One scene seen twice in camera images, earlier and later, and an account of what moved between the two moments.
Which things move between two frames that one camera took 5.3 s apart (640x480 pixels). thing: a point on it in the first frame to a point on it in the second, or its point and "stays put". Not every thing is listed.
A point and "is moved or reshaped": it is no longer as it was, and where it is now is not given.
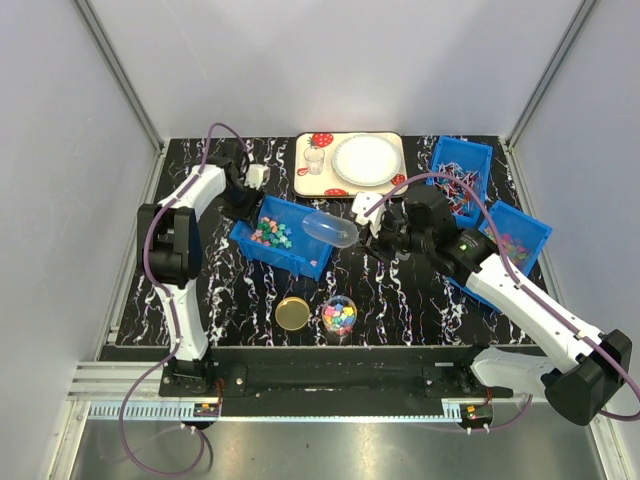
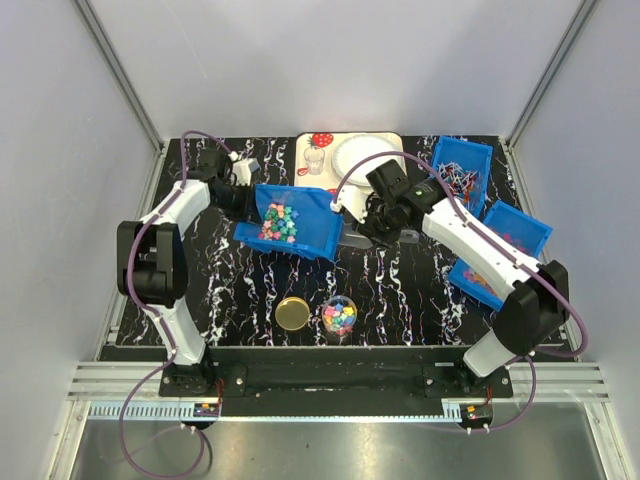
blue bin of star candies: (277, 237) to (297, 218)
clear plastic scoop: (333, 229) is moved or reshaped
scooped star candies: (339, 319) stays put
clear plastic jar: (339, 315) stays put
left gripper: (248, 212) stays put
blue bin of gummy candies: (525, 238) stays put
